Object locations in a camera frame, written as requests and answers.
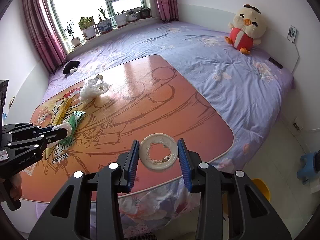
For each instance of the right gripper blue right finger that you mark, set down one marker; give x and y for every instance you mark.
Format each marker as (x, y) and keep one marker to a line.
(189, 161)

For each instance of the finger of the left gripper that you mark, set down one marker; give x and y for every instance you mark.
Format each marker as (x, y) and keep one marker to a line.
(53, 129)
(52, 137)

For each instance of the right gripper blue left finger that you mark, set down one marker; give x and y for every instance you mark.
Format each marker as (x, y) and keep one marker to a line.
(129, 163)

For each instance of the green snack wrapper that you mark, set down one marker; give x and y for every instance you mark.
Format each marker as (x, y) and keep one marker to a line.
(74, 121)

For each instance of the clear plastic bag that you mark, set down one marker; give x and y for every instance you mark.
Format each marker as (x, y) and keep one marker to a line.
(90, 90)

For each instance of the gold long box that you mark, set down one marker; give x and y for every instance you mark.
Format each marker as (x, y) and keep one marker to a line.
(60, 110)

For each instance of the person left hand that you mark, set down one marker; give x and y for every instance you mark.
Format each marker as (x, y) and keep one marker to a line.
(15, 187)

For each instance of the black white plush toy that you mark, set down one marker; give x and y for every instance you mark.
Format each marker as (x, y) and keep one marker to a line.
(71, 67)

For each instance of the orange cartoon folding table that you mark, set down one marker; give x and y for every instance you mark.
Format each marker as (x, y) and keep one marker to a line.
(146, 96)

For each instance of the purple floral bed quilt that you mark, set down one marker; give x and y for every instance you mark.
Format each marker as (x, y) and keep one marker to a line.
(246, 90)

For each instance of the small plant white pot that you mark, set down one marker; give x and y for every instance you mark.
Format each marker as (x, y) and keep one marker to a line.
(69, 30)

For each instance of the floor power strip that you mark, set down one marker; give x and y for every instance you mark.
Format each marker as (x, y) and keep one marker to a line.
(296, 126)

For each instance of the left pink curtain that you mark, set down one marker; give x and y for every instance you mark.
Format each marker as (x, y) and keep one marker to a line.
(43, 35)

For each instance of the leafy plant white pot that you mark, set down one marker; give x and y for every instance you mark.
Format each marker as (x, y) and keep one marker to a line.
(87, 27)

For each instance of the blue plastic stool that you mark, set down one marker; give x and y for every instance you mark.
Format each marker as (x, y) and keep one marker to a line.
(309, 168)

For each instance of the blue white porcelain planter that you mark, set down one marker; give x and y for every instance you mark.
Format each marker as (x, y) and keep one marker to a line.
(105, 25)

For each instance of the green framed window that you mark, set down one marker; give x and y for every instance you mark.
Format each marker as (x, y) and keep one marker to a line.
(64, 10)

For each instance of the black remote control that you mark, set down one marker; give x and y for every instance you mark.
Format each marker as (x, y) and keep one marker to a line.
(276, 63)

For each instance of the white flower pot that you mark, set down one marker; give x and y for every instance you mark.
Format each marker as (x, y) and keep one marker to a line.
(120, 19)

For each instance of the small patterned flower pot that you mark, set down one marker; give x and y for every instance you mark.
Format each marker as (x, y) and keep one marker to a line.
(132, 16)

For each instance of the white headboard panel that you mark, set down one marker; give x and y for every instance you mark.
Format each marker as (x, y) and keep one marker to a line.
(280, 49)

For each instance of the chick plush toy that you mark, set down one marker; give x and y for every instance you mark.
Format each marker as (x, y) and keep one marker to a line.
(247, 29)

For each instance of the dark flower pot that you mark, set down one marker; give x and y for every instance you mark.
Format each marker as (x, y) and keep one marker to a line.
(144, 13)

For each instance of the wall power socket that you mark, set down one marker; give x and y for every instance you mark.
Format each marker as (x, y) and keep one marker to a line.
(292, 33)

